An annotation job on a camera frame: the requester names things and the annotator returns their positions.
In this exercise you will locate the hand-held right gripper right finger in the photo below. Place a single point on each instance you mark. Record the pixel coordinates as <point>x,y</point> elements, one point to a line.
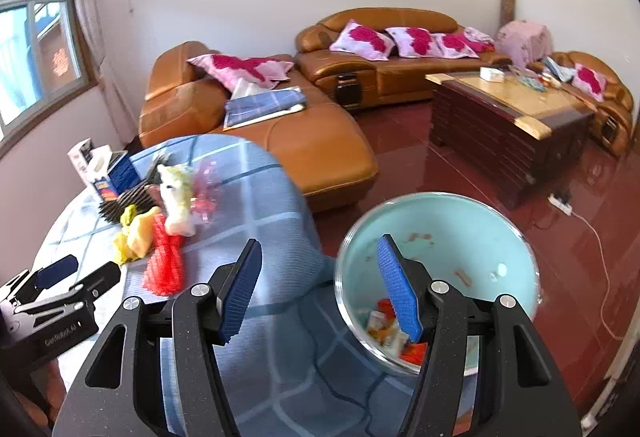
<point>400,297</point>

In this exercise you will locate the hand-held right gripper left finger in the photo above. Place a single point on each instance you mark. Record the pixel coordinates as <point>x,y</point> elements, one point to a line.
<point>240,297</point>

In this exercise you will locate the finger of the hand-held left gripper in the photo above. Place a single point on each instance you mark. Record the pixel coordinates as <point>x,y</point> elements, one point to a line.
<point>102,277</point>
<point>57,267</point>

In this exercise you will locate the orange striped snack wrapper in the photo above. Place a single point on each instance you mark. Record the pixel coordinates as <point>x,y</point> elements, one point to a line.
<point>382,322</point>

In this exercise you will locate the yellow plastic bag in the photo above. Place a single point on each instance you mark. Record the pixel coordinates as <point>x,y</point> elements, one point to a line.
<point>135,234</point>

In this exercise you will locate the red plastic net bag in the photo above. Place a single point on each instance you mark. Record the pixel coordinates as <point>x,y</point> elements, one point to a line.
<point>162,267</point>

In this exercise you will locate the black ribbed plastic tray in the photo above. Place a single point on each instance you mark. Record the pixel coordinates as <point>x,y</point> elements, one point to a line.
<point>127,204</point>

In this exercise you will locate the teal cartoon print bucket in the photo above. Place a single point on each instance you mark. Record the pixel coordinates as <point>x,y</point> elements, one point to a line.
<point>450,237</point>

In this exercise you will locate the white plastic bag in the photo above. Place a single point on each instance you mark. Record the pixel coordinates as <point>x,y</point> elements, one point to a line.
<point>175,202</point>

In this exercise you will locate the pink clear plastic bag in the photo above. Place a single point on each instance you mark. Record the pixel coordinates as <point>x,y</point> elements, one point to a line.
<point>205,197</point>

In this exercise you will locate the blue plaid tablecloth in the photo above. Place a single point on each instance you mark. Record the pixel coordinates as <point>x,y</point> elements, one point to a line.
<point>280,237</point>

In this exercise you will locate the blue milk carton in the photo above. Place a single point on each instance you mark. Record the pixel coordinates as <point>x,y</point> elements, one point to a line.
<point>122,174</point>

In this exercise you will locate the small white carton box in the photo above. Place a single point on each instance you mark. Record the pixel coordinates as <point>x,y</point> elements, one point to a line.
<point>79,162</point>

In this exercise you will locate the brown leather chaise sofa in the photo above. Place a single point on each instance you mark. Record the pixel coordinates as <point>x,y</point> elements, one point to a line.
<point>320,147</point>

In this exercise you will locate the dark wooden coffee table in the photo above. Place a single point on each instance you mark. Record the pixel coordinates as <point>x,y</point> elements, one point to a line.
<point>490,137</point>

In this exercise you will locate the white power strip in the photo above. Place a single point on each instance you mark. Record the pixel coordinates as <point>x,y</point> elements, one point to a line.
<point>560,204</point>

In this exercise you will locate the folded blue plaid sheet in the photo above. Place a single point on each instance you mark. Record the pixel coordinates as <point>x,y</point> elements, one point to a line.
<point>260,104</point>

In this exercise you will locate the red window decal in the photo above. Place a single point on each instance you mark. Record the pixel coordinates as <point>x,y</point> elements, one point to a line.
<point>59,62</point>

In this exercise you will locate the sliding glass window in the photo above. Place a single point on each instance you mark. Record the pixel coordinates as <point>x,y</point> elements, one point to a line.
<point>40,57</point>

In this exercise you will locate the brown leather three-seat sofa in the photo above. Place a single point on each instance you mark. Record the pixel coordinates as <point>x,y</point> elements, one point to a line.
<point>400,77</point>

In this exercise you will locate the pink floral pillow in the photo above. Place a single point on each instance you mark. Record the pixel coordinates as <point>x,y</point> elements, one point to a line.
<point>587,82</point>
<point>455,44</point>
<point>365,39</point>
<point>415,42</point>
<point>235,67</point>

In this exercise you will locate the white tissue box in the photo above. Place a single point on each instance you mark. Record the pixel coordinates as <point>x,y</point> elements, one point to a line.
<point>491,74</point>

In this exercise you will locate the glass candy dish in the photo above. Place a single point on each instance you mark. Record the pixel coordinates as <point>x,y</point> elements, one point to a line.
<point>531,84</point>

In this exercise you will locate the pink curtain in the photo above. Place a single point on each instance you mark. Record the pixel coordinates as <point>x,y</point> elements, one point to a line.
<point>87,17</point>

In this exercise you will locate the small red jar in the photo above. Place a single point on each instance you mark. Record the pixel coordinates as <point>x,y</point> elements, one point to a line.
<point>550,79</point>

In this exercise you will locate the crumpled pink blanket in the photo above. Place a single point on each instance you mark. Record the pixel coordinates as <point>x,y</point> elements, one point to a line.
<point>477,39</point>

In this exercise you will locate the light blue cloth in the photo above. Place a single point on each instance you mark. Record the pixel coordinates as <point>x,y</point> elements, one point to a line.
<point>557,69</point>

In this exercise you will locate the pink floral cloth cover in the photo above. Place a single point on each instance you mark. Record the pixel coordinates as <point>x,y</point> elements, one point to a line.
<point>525,42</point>

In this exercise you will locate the brown leather armchair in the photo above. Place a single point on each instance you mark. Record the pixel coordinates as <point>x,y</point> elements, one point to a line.
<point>617,97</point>

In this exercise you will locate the rolled standing mat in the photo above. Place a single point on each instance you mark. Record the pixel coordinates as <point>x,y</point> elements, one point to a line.
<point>507,9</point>

